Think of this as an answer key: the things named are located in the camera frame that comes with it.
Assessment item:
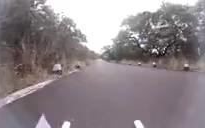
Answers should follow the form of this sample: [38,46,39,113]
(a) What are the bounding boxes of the grey asphalt road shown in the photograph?
[0,59,205,128]

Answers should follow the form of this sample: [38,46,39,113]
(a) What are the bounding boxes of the dry grass verge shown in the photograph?
[106,55,205,73]
[0,58,94,101]

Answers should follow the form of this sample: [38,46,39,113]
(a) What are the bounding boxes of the robot's own part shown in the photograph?
[61,120,72,128]
[133,119,146,128]

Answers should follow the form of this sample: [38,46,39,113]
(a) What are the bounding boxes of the row of trees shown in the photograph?
[101,0,205,63]
[0,0,99,74]

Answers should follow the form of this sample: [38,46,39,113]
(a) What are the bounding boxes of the pale road edge kerb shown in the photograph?
[0,68,80,113]

